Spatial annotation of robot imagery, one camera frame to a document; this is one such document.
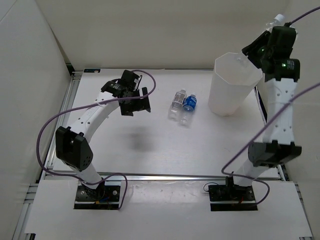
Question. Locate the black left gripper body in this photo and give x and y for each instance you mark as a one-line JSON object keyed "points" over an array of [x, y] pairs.
{"points": [[134, 92]]}

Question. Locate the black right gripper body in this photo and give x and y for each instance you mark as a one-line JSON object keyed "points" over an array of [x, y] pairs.
{"points": [[265, 52]]}

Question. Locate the clear unlabelled plastic bottle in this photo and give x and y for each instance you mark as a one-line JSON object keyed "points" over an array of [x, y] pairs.
{"points": [[277, 21]]}

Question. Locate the white label plastic bottle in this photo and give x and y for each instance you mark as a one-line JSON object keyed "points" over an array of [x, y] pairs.
{"points": [[177, 104]]}

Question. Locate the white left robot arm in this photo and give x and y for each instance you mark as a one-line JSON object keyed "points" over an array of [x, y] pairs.
{"points": [[72, 142]]}

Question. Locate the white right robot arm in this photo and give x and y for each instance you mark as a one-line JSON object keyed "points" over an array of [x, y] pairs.
{"points": [[278, 143]]}

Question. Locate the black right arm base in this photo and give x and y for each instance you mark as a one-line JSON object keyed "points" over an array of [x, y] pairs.
{"points": [[229, 197]]}

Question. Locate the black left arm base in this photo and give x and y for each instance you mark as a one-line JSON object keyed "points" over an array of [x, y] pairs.
{"points": [[105, 197]]}

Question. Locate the white plastic bin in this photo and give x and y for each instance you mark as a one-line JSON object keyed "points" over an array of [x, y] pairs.
{"points": [[231, 83]]}

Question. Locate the blue label plastic bottle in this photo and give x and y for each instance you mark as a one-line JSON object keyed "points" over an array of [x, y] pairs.
{"points": [[188, 110]]}

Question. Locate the aluminium table rail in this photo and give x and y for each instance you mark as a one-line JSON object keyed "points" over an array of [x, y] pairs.
{"points": [[137, 177]]}

